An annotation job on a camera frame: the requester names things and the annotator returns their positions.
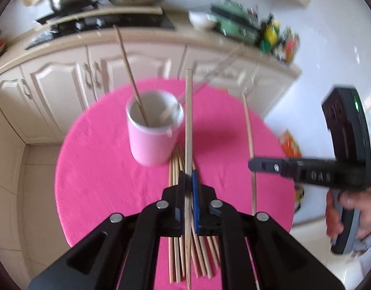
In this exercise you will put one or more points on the long wooden chopstick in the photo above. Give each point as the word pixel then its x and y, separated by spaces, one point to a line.
pixel 169 113
pixel 128 66
pixel 250 139
pixel 189 127

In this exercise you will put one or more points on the cream kitchen cabinet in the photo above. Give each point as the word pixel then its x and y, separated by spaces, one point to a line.
pixel 58 96

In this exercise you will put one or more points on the cluster of seasoning bottles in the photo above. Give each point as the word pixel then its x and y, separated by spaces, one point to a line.
pixel 289 46

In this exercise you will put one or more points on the orange packet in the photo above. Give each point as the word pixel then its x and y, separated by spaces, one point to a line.
pixel 289 143

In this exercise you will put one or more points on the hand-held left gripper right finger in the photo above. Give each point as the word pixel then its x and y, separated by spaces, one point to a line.
pixel 195 201

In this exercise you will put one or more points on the pink cup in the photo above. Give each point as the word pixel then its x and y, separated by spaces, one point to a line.
pixel 149 145

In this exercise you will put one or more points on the pink tablecloth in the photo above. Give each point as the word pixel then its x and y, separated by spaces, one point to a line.
pixel 97 172

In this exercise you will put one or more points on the yellow green bottle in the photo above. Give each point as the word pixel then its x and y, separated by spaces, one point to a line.
pixel 270 36

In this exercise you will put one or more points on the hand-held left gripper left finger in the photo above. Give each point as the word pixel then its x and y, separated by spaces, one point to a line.
pixel 181 205

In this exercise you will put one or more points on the black gas stove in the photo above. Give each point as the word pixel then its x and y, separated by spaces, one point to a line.
pixel 113 22

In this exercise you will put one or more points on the white bowl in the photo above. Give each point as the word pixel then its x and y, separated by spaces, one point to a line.
pixel 202 19

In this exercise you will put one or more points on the pile of wooden chopsticks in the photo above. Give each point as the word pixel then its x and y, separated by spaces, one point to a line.
pixel 174 172

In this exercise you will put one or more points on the person's right hand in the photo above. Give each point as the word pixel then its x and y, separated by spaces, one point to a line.
pixel 368 214

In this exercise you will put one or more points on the green packaged boxes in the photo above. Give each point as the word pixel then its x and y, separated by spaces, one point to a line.
pixel 237 21

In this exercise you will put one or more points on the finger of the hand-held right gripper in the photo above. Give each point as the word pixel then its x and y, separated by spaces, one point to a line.
pixel 264 165

